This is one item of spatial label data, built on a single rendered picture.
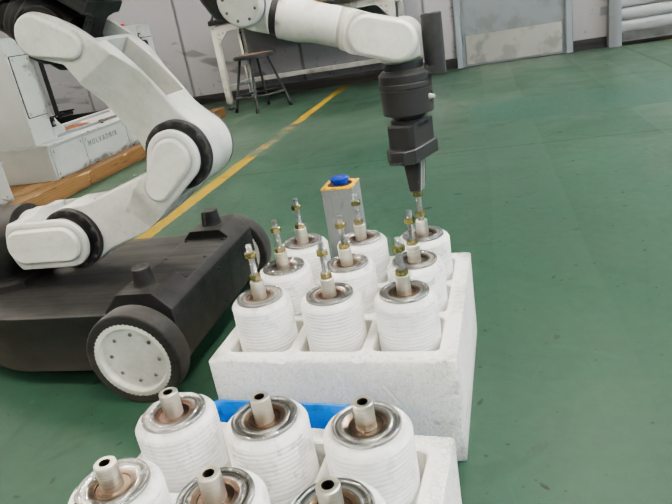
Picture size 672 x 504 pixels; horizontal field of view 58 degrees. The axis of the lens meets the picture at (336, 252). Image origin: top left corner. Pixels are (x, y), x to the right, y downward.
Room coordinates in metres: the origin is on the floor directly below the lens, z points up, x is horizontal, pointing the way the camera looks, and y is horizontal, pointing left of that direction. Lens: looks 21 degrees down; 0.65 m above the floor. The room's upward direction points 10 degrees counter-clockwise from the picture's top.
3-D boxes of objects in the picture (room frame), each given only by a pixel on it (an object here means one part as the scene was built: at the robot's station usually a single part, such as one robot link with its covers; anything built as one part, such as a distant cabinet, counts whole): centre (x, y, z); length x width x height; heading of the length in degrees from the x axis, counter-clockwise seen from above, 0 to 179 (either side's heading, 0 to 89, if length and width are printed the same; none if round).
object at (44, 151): (3.98, 1.43, 0.45); 1.51 x 0.57 x 0.74; 164
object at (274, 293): (0.90, 0.13, 0.25); 0.08 x 0.08 x 0.01
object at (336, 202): (1.27, -0.03, 0.16); 0.07 x 0.07 x 0.31; 72
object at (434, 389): (0.97, -0.02, 0.09); 0.39 x 0.39 x 0.18; 72
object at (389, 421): (0.53, 0.00, 0.25); 0.08 x 0.08 x 0.01
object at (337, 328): (0.86, 0.02, 0.16); 0.10 x 0.10 x 0.18
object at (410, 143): (1.05, -0.17, 0.46); 0.13 x 0.10 x 0.12; 143
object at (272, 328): (0.90, 0.13, 0.16); 0.10 x 0.10 x 0.18
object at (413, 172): (1.04, -0.16, 0.37); 0.03 x 0.02 x 0.06; 53
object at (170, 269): (1.38, 0.58, 0.19); 0.64 x 0.52 x 0.33; 74
